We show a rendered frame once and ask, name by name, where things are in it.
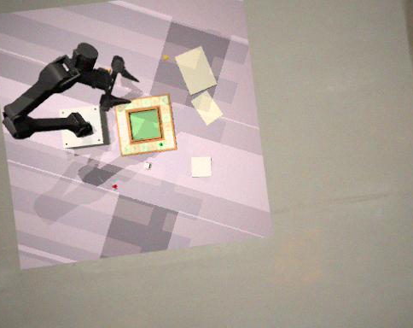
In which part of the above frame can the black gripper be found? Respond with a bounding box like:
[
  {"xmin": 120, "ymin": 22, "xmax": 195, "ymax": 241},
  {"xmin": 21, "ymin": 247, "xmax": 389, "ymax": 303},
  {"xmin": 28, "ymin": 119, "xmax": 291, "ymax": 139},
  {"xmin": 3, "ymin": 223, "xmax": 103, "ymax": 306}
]
[{"xmin": 88, "ymin": 56, "xmax": 140, "ymax": 112}]

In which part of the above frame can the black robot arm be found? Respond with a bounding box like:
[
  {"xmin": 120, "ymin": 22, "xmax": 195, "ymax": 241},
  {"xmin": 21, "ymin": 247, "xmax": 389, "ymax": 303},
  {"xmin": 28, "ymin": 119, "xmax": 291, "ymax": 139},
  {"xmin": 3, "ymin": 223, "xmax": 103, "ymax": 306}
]
[{"xmin": 3, "ymin": 43, "xmax": 98, "ymax": 140}]

